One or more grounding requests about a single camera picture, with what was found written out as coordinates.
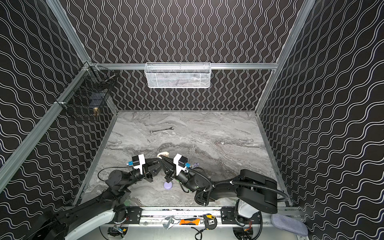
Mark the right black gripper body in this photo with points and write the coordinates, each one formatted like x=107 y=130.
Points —
x=171 y=170

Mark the black wire basket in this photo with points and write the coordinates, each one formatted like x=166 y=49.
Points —
x=93 y=90

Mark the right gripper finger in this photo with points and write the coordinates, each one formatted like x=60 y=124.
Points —
x=168 y=170
x=169 y=161

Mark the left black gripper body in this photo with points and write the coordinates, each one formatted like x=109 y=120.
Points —
x=153 y=167

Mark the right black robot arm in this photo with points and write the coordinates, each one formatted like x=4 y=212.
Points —
x=255 y=193

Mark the yellow black tape measure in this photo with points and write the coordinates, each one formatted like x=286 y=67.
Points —
x=210 y=222

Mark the steel combination wrench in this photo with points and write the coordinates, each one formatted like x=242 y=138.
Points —
x=161 y=130

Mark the white wire mesh basket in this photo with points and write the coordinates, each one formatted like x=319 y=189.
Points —
x=178 y=75

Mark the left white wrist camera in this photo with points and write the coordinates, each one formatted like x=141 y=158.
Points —
x=137 y=163

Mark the purple round charging case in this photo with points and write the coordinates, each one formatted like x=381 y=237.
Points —
x=168 y=186

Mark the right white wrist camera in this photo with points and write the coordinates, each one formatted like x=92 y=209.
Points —
x=181 y=164

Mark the cream earbud charging case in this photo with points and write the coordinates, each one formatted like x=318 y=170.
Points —
x=163 y=155

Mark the brass fitting in basket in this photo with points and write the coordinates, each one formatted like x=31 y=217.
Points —
x=96 y=111

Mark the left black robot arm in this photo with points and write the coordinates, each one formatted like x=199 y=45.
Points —
x=77 y=221

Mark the adjustable wrench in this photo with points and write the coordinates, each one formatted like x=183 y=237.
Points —
x=170 y=222

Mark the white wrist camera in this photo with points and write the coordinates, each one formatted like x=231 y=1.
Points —
x=181 y=164
x=137 y=163

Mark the grey cloth pad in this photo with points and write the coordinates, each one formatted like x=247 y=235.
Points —
x=289 y=224

